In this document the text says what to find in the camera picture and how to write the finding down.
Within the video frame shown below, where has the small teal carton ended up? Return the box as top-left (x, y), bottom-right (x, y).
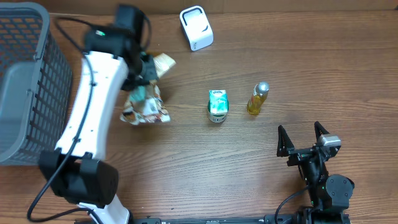
top-left (209, 90), bottom-right (229, 115)

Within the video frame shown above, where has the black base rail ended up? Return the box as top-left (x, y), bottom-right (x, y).
top-left (128, 215), bottom-right (351, 224)

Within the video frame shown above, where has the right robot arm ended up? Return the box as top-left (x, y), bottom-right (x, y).
top-left (274, 121), bottom-right (354, 224)

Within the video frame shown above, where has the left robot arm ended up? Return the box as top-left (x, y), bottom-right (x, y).
top-left (39, 4), bottom-right (158, 223)

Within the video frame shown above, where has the brown white snack bag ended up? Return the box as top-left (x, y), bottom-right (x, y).
top-left (120, 53), bottom-right (176, 126)

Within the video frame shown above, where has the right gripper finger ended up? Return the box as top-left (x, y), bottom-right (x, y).
top-left (314, 121), bottom-right (329, 141)
top-left (277, 125), bottom-right (295, 157)

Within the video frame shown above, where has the grey plastic shopping basket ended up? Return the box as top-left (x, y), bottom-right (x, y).
top-left (1, 2), bottom-right (73, 166)

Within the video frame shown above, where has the yellow dish soap bottle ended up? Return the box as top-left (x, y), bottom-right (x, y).
top-left (247, 82), bottom-right (269, 115)

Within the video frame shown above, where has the teal tissue packet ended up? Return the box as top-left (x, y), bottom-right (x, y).
top-left (129, 86), bottom-right (146, 108)

